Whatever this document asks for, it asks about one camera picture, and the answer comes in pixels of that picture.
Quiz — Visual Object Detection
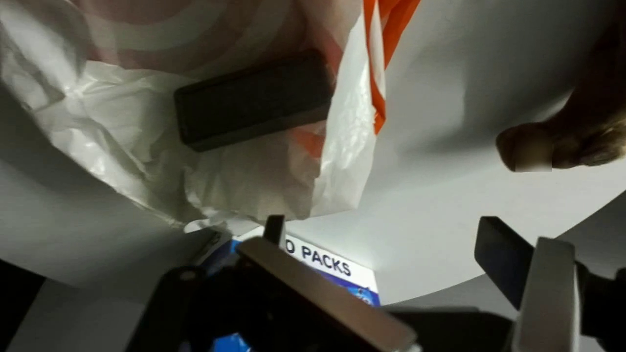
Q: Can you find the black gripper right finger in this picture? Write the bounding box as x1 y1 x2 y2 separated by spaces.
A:
474 217 535 309

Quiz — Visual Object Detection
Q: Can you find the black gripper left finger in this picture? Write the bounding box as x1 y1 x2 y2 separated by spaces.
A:
175 51 333 152

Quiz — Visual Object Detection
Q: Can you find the brown plush moose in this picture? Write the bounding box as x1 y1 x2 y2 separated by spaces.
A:
495 14 626 172

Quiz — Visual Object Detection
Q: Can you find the white orange plastic bag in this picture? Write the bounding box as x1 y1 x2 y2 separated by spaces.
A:
0 0 423 223

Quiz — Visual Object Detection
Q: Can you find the blue snack variety box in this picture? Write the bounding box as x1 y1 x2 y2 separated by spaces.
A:
188 233 382 352

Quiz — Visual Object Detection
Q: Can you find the round white pedestal table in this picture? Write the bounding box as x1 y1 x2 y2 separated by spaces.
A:
0 0 625 303

